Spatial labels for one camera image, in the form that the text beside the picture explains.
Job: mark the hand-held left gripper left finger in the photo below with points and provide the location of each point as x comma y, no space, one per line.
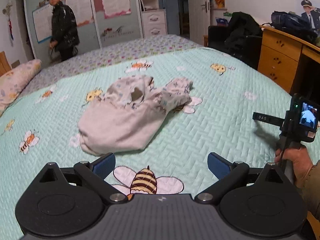
105,165

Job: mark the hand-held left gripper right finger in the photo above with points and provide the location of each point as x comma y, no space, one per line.
218,166

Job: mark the person's right forearm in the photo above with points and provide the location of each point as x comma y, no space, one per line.
312,187

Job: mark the orange bordered poster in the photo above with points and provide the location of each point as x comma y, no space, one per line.
80,7

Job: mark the person's right hand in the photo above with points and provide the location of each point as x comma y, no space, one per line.
300,162

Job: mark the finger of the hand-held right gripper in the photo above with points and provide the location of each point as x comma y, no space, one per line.
267,118

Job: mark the white door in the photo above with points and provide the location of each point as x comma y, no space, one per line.
198,10

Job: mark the floral pillow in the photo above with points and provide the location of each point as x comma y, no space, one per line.
15,82

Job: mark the blue bordered poster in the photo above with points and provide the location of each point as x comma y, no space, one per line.
42,22

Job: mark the dark blue backpack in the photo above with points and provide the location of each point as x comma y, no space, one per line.
290,22

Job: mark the white drawer cabinet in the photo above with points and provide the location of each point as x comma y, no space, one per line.
152,20

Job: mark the wooden desk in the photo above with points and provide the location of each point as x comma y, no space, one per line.
280,55

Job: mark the black chair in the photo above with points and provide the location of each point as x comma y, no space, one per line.
217,37

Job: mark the hanging wall ornament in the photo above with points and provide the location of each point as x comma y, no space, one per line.
8,22

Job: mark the wooden headboard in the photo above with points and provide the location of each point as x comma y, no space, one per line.
3,63

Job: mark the grey hoop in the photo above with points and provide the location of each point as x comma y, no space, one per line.
51,55

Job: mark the white sliding door wardrobe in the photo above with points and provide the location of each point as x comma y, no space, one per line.
120,30

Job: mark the printed white shirt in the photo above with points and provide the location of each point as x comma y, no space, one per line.
120,122

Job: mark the uniformed figure cutout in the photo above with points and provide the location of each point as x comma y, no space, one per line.
308,15

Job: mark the grey floral bed sheet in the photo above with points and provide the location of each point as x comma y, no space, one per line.
112,52

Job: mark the mint quilted bee blanket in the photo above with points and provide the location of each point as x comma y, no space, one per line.
225,120

